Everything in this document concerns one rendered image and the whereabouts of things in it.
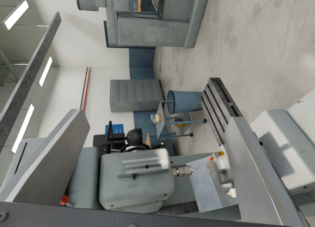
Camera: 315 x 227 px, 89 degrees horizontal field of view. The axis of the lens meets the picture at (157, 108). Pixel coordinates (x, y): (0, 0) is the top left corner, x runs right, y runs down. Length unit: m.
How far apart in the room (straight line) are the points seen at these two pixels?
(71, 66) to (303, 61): 8.20
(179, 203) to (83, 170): 0.70
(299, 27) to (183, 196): 1.69
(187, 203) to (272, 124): 0.70
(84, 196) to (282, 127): 0.88
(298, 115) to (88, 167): 0.96
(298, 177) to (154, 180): 0.58
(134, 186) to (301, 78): 1.64
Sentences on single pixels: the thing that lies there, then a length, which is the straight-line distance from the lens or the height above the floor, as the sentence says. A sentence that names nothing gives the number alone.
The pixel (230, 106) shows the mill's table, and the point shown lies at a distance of 1.06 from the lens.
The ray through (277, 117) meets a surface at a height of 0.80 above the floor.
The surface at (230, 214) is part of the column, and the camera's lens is 1.32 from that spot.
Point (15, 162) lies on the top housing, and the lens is 0.72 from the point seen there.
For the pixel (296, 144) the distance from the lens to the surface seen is 0.91.
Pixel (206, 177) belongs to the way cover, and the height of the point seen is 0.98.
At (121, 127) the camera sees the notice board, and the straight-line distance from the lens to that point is 5.94.
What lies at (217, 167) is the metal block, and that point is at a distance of 0.93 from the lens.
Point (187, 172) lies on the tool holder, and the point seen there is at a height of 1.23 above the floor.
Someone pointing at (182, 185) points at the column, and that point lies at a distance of 1.24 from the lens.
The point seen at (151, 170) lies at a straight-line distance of 0.70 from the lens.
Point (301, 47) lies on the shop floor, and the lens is 1.92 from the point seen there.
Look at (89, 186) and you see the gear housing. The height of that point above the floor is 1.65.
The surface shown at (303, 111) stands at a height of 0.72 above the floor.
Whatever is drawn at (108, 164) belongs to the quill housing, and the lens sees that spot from 0.76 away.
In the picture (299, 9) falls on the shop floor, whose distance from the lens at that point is 2.03.
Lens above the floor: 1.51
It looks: 12 degrees down
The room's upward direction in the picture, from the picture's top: 93 degrees counter-clockwise
